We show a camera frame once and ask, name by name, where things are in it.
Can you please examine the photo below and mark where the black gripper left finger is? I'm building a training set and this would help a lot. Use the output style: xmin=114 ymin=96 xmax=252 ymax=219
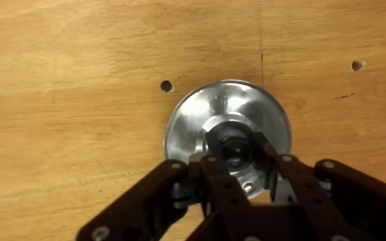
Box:
xmin=75 ymin=131 xmax=253 ymax=241

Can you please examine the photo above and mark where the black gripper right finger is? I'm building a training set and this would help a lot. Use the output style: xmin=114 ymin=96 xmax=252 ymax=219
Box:
xmin=245 ymin=125 xmax=386 ymax=241

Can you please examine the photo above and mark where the shiny metal bowl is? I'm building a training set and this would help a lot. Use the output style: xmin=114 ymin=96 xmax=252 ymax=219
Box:
xmin=162 ymin=79 xmax=293 ymax=200

